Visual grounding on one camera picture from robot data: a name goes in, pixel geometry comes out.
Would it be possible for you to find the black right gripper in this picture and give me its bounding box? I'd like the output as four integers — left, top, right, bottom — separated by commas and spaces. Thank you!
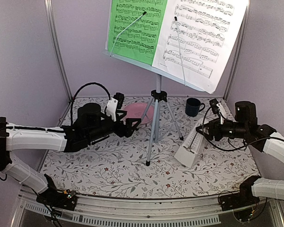
196, 117, 248, 141

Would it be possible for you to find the white metronome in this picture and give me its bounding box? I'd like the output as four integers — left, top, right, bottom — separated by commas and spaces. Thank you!
174, 119, 206, 167

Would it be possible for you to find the grey perforated music stand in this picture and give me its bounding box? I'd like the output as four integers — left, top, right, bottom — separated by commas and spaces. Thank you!
103, 0, 249, 166

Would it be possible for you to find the white sheet music paper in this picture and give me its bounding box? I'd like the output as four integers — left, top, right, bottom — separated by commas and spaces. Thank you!
152, 0, 248, 94

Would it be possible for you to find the green sheet music paper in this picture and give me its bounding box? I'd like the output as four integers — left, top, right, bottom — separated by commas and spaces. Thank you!
107, 0, 167, 65

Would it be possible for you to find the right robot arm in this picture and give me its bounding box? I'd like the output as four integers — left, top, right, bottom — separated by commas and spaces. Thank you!
196, 99, 284, 208

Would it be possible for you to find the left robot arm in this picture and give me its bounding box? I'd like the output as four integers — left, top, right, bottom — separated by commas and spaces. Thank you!
0, 101, 142, 205

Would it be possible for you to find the pink plastic plate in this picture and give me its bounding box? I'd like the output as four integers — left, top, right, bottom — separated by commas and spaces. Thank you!
123, 103, 154, 124

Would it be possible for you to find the dark blue cup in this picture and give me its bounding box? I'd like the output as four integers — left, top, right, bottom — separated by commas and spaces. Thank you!
185, 98, 205, 117

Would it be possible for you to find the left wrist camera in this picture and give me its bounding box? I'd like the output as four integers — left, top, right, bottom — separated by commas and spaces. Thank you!
105, 92, 124, 122

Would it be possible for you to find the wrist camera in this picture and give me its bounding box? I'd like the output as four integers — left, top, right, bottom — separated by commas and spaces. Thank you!
209, 99, 228, 125
105, 92, 124, 122

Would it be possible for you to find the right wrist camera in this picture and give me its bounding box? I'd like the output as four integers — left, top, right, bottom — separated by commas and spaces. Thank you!
209, 99, 228, 125

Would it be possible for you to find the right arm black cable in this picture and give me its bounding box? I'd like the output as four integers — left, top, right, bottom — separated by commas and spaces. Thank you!
202, 108, 270, 152

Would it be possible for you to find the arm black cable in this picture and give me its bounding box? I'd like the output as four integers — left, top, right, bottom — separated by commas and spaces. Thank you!
202, 108, 270, 152
70, 82, 112, 126

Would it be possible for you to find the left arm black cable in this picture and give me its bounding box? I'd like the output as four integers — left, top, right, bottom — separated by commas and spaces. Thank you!
70, 82, 112, 126

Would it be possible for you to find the right aluminium frame post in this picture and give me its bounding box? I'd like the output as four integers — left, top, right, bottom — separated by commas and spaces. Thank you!
223, 0, 250, 102

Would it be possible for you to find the aluminium frame post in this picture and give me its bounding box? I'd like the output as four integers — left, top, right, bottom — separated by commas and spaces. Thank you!
223, 0, 250, 102
44, 0, 72, 100

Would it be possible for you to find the front aluminium rail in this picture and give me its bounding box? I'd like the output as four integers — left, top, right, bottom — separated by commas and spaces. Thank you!
11, 186, 284, 227

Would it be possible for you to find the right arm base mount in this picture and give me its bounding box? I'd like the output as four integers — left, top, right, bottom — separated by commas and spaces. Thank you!
218, 175, 268, 223

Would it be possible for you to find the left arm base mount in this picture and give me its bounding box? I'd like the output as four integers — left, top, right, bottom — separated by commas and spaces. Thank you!
36, 174, 78, 211

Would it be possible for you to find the left aluminium frame post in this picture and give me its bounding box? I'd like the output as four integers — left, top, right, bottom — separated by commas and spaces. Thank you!
44, 0, 72, 100

